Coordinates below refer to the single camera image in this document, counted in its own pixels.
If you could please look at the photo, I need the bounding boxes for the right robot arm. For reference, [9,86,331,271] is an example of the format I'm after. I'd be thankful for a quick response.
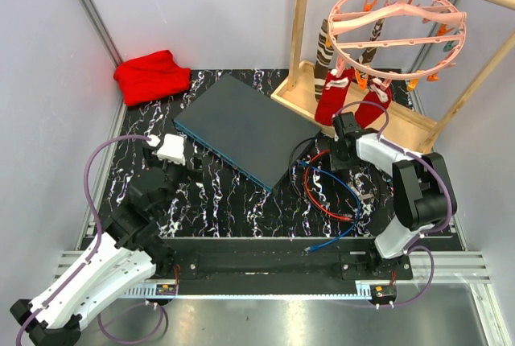
[330,112,457,279]

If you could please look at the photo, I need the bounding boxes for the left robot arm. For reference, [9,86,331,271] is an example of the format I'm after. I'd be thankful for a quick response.
[10,147,201,345]

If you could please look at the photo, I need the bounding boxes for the red sock right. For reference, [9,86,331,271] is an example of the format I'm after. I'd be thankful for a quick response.
[355,84,393,128]

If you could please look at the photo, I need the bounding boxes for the red sock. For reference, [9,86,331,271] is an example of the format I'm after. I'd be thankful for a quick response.
[355,84,393,128]
[315,68,355,126]

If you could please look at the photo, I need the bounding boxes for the red sock left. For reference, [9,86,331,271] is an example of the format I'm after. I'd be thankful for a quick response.
[315,68,355,126]

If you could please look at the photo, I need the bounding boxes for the red folded cloth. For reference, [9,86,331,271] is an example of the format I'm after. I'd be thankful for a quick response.
[113,50,191,107]

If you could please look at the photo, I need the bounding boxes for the brown striped sock back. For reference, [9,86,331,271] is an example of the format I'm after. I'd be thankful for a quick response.
[357,19,385,65]

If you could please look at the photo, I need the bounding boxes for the brown striped sock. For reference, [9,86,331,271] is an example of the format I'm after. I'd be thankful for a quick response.
[357,19,385,65]
[314,19,334,101]

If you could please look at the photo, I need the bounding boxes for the brown striped sock front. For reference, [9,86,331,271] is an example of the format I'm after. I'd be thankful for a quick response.
[314,19,334,101]

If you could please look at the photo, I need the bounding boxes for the pink round clip hanger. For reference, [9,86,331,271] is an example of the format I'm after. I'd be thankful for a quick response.
[328,0,467,90]

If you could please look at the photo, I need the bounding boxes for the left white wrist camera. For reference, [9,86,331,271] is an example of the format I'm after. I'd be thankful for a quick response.
[156,134,186,166]

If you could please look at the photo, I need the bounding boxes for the red ethernet cable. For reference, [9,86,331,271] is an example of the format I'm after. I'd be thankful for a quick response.
[303,150,363,222]

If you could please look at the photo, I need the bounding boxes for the black ethernet cable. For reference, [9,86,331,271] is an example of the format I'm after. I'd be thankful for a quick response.
[289,135,383,218]

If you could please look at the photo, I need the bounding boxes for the wooden drying rack frame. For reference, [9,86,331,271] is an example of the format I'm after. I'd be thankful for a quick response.
[271,0,514,153]

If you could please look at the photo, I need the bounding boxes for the dark blue network switch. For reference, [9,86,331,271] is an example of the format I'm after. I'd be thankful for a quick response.
[174,74,319,192]

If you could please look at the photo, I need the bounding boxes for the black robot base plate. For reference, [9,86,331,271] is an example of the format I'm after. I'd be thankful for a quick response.
[76,235,468,297]

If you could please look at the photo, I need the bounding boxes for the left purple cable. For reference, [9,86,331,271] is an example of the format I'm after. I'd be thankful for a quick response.
[15,134,168,345]

